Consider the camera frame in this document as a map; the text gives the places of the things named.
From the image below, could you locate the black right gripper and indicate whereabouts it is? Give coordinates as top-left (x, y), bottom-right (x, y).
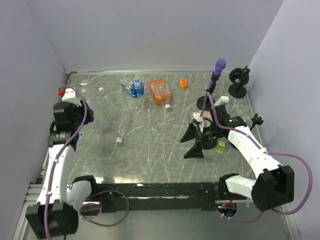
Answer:
top-left (180, 122), bottom-right (224, 159)

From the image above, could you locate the clear bottle small white cap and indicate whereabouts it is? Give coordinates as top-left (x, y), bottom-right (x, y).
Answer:
top-left (79, 79), bottom-right (90, 98)

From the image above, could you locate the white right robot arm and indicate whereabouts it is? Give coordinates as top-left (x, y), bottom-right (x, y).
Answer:
top-left (180, 105), bottom-right (295, 212)

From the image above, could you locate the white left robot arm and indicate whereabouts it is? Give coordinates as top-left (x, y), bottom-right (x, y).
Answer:
top-left (25, 101), bottom-right (99, 240)

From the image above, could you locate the clear bottle front white cap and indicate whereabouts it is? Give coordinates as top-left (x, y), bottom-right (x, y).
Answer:
top-left (115, 111), bottom-right (132, 145)

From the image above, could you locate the blue water bottle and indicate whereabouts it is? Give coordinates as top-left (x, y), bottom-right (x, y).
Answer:
top-left (120, 77), bottom-right (145, 99)

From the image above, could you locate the yellow orange bottle cap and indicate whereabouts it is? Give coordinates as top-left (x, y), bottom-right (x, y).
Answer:
top-left (179, 78), bottom-right (188, 90)

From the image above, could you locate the orange plastic bottle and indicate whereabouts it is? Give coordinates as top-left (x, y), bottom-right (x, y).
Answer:
top-left (149, 78), bottom-right (172, 110)

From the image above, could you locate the green toy brick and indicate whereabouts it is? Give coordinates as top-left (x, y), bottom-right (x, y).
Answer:
top-left (216, 140), bottom-right (226, 154)

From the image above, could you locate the glitter silver microphone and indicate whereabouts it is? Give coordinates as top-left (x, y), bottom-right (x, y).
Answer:
top-left (202, 111), bottom-right (254, 129)

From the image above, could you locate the purple microphone on stand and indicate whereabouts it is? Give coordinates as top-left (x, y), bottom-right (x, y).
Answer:
top-left (196, 58), bottom-right (227, 111)

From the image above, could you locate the white rectangular device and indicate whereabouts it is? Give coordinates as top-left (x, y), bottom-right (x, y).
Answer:
top-left (214, 96), bottom-right (230, 109)

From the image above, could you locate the black empty microphone stand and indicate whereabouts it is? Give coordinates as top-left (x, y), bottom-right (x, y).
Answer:
top-left (228, 65), bottom-right (251, 99)

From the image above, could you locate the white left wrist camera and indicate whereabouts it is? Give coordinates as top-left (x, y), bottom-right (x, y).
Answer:
top-left (61, 88), bottom-right (81, 106)

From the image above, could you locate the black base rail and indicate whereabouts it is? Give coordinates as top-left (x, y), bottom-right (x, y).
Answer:
top-left (83, 182), bottom-right (236, 213)

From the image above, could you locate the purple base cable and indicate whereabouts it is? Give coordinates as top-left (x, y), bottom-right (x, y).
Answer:
top-left (78, 190), bottom-right (130, 228)

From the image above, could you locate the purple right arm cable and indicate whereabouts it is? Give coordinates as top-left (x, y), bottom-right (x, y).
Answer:
top-left (201, 91), bottom-right (313, 223)

